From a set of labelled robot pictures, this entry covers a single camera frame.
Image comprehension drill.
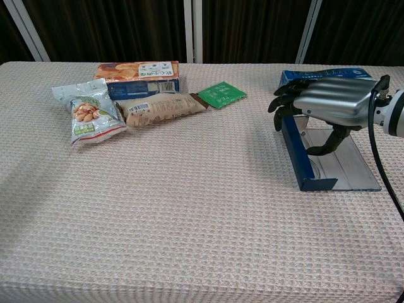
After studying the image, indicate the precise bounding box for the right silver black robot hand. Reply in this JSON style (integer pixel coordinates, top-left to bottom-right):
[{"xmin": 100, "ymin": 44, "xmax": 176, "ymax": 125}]
[{"xmin": 267, "ymin": 76, "xmax": 379, "ymax": 157}]

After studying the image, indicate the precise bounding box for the dark blue long box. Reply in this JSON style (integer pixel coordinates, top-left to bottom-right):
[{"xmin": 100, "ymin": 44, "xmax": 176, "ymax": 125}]
[{"xmin": 280, "ymin": 114, "xmax": 382, "ymax": 193}]

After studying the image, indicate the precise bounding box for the blue snack packet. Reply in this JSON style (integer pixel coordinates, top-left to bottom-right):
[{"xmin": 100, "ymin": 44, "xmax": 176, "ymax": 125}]
[{"xmin": 280, "ymin": 67, "xmax": 375, "ymax": 90}]

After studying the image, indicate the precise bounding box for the orange biscuit box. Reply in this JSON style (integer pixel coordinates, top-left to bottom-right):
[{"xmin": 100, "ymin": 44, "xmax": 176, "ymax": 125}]
[{"xmin": 93, "ymin": 60, "xmax": 181, "ymax": 101}]

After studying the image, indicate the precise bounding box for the dark curtain panel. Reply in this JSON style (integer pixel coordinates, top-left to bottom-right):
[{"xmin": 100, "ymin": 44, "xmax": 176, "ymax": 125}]
[
  {"xmin": 201, "ymin": 0, "xmax": 313, "ymax": 64},
  {"xmin": 304, "ymin": 0, "xmax": 404, "ymax": 68},
  {"xmin": 21, "ymin": 0, "xmax": 187, "ymax": 64},
  {"xmin": 0, "ymin": 0, "xmax": 34, "ymax": 66}
]

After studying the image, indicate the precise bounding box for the green sachet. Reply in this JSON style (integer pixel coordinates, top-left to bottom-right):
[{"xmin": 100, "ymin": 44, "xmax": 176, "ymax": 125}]
[{"xmin": 197, "ymin": 81, "xmax": 248, "ymax": 110}]

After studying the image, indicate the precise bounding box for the brown snack bar wrapper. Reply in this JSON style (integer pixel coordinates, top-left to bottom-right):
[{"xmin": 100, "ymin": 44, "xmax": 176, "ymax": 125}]
[{"xmin": 115, "ymin": 92, "xmax": 209, "ymax": 128}]

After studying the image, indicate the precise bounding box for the beige woven tablecloth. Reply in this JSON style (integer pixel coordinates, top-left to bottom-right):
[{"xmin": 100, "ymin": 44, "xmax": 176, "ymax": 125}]
[{"xmin": 0, "ymin": 61, "xmax": 404, "ymax": 303}]

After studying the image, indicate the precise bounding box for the silver nut snack bag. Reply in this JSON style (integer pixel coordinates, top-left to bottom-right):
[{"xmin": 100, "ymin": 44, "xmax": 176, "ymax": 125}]
[{"xmin": 51, "ymin": 78, "xmax": 128, "ymax": 147}]

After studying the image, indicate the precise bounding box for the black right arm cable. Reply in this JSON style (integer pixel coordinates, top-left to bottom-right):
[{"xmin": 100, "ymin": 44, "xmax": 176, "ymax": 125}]
[{"xmin": 367, "ymin": 74, "xmax": 404, "ymax": 303}]

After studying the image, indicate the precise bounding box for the white frame post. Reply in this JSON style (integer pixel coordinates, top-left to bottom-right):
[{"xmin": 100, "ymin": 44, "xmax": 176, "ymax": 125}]
[
  {"xmin": 184, "ymin": 0, "xmax": 194, "ymax": 63},
  {"xmin": 295, "ymin": 0, "xmax": 323, "ymax": 64},
  {"xmin": 3, "ymin": 0, "xmax": 51, "ymax": 62},
  {"xmin": 193, "ymin": 0, "xmax": 204, "ymax": 64}
]

